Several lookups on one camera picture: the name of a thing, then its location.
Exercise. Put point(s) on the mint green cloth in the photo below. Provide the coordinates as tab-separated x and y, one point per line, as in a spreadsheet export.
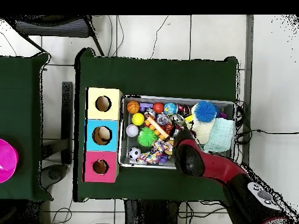
220	135

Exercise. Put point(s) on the yellow ball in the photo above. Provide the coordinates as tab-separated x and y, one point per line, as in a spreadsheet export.
138	119

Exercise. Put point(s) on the small orange ball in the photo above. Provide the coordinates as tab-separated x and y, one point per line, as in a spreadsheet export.
158	107

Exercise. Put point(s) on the green spiky ball with eyes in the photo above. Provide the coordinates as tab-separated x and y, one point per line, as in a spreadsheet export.
147	137

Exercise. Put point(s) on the silver mesh bin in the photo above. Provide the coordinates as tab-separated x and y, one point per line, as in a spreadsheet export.
130	142

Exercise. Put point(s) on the toy soccer ball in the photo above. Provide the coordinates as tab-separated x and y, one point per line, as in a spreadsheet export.
134	153

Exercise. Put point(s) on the white toy baseball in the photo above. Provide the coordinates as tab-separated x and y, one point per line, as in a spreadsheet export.
132	130

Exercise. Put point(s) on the black chair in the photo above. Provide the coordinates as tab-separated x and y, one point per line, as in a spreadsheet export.
51	28

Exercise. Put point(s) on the cream cloth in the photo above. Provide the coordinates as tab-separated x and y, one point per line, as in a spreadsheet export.
204	130

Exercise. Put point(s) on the magenta bowl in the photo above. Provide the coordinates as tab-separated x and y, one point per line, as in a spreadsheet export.
7	161

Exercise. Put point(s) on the dark green side table cloth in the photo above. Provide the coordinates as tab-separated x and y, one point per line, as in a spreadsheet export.
21	93

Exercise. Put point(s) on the large blue spiky ball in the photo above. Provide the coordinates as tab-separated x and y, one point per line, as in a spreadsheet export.
205	111

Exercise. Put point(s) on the wooden box with three holes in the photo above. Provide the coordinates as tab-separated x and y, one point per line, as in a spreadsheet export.
114	130

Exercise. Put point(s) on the dark grey floor base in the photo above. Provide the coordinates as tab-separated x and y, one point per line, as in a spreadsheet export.
55	173

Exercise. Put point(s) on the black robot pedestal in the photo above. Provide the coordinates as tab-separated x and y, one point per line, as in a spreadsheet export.
151	212

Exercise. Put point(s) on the colourful patterned fabric toy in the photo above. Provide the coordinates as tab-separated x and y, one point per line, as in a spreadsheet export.
153	154

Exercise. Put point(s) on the orange toy basketball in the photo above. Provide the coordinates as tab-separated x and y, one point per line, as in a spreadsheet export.
133	107

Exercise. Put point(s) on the long orange toy block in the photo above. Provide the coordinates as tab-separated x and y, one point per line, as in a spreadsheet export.
157	127

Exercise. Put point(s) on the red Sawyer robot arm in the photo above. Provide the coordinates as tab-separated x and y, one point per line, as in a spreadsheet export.
217	168

